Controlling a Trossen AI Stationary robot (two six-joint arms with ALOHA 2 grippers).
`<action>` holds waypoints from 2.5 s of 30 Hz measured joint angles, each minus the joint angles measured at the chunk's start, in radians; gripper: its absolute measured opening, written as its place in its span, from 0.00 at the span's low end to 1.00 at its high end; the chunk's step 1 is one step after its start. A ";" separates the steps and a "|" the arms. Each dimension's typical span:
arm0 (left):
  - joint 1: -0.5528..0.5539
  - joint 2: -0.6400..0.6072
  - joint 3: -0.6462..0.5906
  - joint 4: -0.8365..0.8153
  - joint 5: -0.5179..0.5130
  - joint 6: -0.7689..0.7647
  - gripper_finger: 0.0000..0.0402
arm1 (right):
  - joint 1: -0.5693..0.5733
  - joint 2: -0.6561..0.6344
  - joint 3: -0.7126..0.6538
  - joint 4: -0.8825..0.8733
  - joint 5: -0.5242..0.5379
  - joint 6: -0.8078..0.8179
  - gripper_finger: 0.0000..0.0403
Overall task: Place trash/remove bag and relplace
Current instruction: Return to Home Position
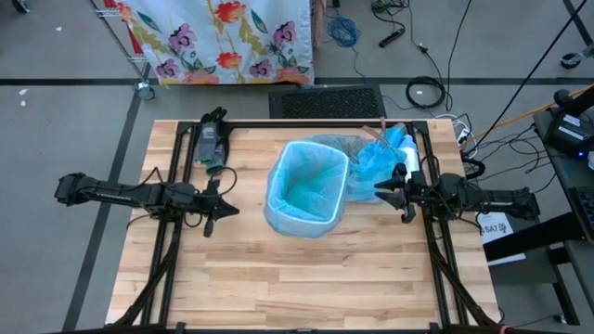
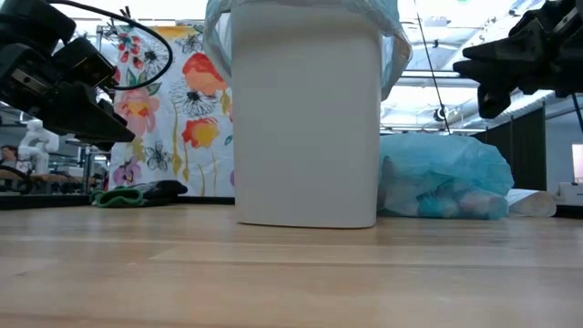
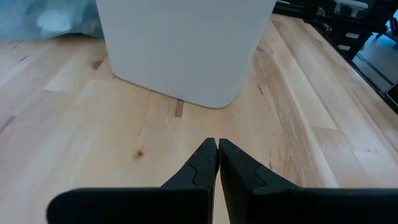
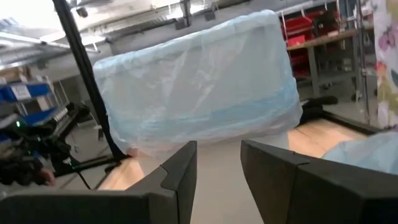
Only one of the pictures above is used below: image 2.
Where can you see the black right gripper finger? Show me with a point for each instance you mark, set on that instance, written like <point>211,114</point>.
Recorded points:
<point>514,48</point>
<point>496,77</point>

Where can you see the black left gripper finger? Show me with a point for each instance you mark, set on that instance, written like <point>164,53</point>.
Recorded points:
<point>86,114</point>

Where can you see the white plastic trash bin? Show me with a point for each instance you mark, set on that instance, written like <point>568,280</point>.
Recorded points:
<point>305,136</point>

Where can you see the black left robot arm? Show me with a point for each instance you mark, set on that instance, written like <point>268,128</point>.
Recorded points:
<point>32,23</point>

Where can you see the white humanoid robot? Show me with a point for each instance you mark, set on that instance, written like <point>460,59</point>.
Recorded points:
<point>38,150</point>

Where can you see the thin black pole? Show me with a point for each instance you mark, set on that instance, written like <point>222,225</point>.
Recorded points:
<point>577,111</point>

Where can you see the person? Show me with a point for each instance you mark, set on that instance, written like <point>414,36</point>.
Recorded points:
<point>9,155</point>

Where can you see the green black cloth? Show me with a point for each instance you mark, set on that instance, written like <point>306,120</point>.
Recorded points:
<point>118,198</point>

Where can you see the floral printed cloth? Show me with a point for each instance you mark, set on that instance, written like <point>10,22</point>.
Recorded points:
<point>182,136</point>

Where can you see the black cloth clip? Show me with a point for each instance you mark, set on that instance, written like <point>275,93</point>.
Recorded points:
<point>125,13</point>

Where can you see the bright monitor screen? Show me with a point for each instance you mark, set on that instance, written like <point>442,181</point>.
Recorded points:
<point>577,164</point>

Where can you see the white paper roll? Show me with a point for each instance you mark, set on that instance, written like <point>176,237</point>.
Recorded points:
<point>530,202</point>

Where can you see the white box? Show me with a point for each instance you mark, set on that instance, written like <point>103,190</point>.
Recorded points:
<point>571,193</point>

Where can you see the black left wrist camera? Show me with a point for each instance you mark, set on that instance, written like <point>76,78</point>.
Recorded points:
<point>84,64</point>

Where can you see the black partition wall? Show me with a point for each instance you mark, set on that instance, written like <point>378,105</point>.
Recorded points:
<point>524,150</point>

